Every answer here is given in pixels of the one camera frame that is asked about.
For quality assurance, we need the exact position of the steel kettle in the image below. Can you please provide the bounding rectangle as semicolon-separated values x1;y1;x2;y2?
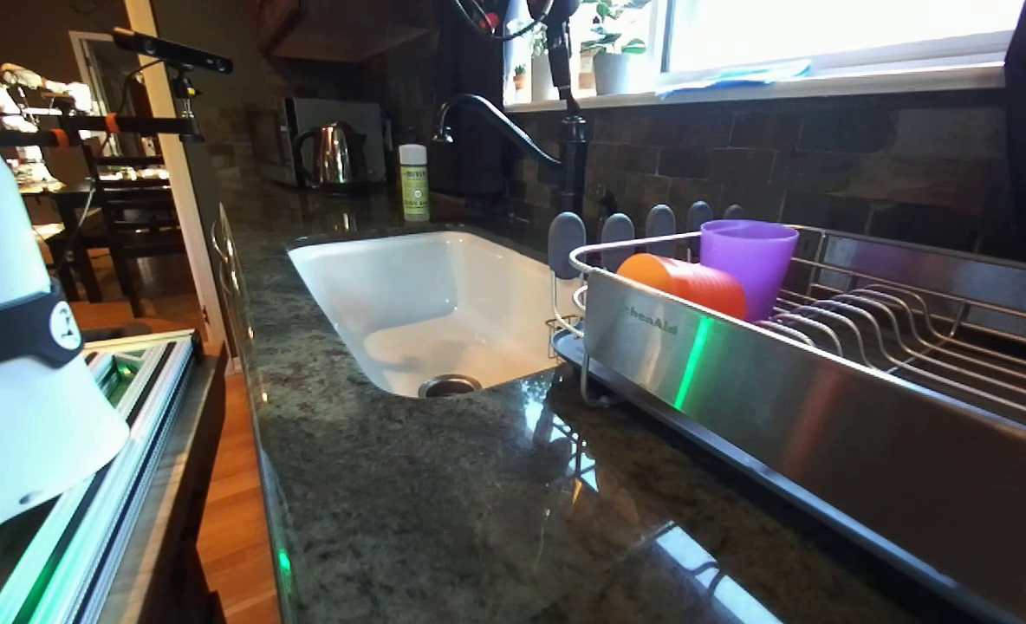
295;119;369;195

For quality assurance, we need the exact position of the green dish soap bottle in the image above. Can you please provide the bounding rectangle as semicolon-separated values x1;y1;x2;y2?
395;140;434;228

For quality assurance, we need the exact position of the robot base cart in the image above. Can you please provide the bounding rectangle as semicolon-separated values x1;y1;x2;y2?
0;327;230;624

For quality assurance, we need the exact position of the black tap faucet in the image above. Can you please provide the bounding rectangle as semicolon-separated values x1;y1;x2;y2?
432;89;593;222

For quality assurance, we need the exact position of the small grey potted plant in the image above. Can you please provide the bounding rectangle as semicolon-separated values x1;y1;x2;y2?
579;0;657;102

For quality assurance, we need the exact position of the white kitchen sink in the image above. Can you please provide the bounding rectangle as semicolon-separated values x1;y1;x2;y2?
285;226;593;406

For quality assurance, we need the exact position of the blue cloth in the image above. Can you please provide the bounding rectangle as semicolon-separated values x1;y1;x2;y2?
650;58;822;99

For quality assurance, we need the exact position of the steel dish drying rack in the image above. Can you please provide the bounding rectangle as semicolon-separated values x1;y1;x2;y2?
546;200;1026;624

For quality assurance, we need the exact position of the soap pump bottle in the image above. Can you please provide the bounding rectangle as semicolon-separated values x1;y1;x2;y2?
511;56;538;110

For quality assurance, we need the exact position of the black camera stand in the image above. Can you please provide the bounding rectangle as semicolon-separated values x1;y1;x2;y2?
107;26;235;133

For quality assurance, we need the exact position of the purple plastic cup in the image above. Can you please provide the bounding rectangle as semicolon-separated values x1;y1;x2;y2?
697;220;800;322

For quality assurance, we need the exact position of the dark wooden chair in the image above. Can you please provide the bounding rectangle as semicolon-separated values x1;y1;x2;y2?
68;107;195;322

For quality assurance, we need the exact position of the orange plastic cup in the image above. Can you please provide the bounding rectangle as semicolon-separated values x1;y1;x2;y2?
615;249;756;322

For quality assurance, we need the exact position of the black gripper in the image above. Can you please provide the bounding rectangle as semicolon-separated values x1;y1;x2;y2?
523;0;586;107

